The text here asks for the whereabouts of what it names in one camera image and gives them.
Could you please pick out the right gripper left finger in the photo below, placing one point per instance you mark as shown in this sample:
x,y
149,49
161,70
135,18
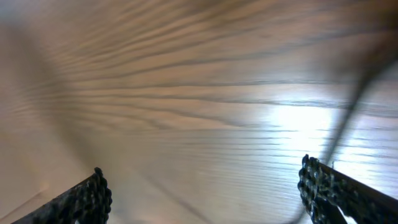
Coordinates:
x,y
88,202

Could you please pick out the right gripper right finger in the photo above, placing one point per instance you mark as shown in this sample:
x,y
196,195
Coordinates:
x,y
329,196

